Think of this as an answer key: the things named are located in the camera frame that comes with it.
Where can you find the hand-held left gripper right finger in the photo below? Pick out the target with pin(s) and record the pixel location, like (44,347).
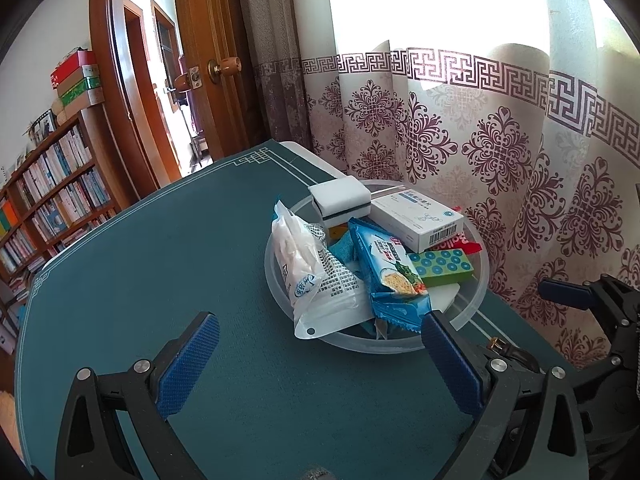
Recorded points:
(450,355)

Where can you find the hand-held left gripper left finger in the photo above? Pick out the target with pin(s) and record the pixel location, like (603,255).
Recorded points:
(192,355)

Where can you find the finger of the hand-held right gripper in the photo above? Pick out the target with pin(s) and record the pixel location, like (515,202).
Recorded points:
(567,294)
(525,358)

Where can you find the green dotted small box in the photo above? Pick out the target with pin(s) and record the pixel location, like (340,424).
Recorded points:
(445,265)

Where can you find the clear plastic bowl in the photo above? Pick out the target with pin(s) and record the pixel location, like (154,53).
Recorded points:
(350,343)

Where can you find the blue snack packet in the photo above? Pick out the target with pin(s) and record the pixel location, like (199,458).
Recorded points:
(385,260)

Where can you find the white medicine box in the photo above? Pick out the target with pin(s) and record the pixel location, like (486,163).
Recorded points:
(415,215)

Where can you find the white plastic packet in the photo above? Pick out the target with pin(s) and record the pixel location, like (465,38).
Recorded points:
(310,270)

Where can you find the white sponge block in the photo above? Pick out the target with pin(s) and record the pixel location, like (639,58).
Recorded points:
(337,195)

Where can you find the red snack packet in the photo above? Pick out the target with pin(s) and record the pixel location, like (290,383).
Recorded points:
(470,247)

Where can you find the blue folded cloth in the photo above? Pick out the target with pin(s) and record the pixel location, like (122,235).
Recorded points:
(342,250)

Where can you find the patterned curtain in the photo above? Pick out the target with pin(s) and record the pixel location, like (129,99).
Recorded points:
(450,125)

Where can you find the collection of shelved books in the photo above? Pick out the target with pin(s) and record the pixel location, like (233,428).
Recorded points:
(55,190)

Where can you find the wooden bookshelf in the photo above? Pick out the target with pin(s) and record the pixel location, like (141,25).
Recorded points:
(85,160)

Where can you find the framed photo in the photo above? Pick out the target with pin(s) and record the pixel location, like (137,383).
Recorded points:
(46,126)

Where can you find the tan cardboard box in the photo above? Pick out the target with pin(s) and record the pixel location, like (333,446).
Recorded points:
(82,104)

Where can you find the round wooden door knob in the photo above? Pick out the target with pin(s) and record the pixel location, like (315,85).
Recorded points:
(227,67)
(186,80)

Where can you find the ball of twine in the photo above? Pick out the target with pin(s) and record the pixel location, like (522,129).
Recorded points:
(58,112)

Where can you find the green cardboard box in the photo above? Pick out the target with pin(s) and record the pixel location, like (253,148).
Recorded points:
(80,94)

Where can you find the brown cardboard box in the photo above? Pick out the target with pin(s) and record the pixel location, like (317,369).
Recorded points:
(75,82)

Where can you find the red shoe box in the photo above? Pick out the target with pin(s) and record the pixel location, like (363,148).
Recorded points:
(70,67)

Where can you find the wooden door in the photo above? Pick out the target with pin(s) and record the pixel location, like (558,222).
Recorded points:
(215,25)

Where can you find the wooden door frame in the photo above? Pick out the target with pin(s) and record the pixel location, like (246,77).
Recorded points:
(112,85)

